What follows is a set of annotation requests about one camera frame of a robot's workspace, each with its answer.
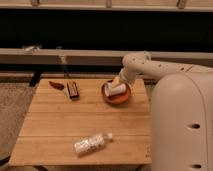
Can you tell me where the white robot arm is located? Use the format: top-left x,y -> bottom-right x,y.
117,51 -> 213,171

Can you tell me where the orange ceramic bowl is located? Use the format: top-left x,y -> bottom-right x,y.
101,81 -> 131,105

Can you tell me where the brown candy bar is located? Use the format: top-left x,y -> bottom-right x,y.
67,81 -> 80,99

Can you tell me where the red chili pepper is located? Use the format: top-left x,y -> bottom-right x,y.
49,81 -> 64,90

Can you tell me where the clear plastic water bottle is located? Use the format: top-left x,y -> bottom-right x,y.
74,133 -> 113,156

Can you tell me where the wooden table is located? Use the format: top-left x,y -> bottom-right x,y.
9,79 -> 151,166

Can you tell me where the grey horizontal rail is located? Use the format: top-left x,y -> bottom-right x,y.
0,48 -> 213,67

